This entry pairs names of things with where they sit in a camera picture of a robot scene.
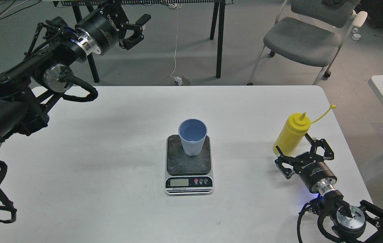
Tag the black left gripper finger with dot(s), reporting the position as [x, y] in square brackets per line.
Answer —
[137, 36]
[111, 7]

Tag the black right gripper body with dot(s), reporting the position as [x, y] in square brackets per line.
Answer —
[314, 173]

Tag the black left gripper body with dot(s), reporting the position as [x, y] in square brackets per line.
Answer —
[104, 26]

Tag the yellow squeeze bottle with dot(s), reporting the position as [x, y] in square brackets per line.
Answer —
[295, 128]

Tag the blue ribbed plastic cup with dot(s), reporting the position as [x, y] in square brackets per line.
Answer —
[192, 133]

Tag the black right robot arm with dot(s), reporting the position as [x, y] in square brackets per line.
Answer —
[338, 221]

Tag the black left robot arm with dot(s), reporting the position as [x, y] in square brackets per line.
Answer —
[29, 90]

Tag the digital kitchen scale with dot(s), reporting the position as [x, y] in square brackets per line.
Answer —
[188, 175]

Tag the grey office chair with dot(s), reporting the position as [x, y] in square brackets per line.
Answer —
[307, 43]

